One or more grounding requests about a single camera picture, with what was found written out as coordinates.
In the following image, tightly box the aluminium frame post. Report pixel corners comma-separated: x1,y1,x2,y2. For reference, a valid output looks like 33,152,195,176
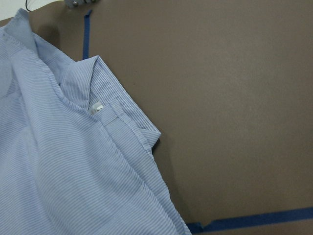
64,0,98,8

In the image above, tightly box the light blue striped shirt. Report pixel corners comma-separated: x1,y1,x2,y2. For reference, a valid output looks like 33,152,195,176
0,9,190,235

